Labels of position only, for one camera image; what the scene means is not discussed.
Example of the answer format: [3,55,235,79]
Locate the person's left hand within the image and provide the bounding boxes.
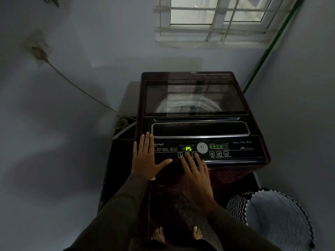
[131,132,173,181]

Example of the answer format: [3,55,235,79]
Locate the person's right hand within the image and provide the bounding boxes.
[179,154,220,212]

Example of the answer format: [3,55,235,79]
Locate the dark maroon washing machine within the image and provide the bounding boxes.
[135,71,271,185]

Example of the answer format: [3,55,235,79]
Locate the glass washing machine lid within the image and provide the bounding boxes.
[139,71,253,138]

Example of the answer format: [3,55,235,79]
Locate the black white zigzag laundry basket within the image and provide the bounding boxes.
[226,188,316,251]

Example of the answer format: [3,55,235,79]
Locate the person's left forearm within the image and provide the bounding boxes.
[62,174,150,251]

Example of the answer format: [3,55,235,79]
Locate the person's right forearm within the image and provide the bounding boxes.
[205,204,283,251]

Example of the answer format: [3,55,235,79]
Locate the person's left foot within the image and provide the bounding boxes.
[151,227,166,244]

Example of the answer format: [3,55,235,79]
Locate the green pipe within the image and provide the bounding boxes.
[242,0,307,95]

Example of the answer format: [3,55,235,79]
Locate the window with white bars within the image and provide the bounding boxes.
[153,0,302,50]

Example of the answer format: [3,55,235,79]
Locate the white hose connector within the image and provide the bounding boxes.
[112,121,137,140]

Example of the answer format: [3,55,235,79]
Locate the white wall socket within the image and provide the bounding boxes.
[21,30,53,68]

